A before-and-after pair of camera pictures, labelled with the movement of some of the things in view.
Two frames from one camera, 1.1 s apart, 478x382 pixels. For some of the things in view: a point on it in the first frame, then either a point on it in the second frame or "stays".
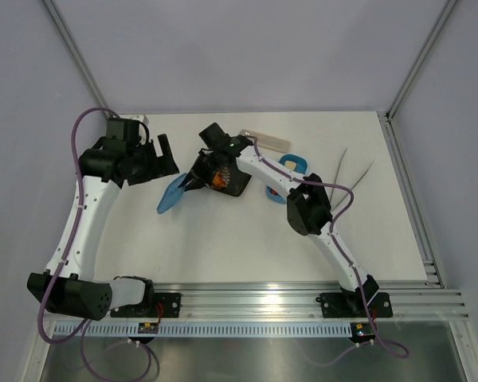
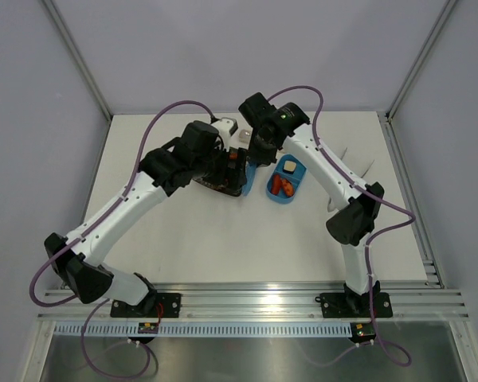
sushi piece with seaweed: [290, 165] stays
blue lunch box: [301, 167] stays
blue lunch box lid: [172, 195] -> [250, 169]
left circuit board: [150, 328] stays
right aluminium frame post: [435, 31] stays
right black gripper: [197, 169] -> [255, 156]
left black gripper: [162, 165] -> [238, 169]
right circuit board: [362, 332] stays
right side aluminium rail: [413, 206] stays
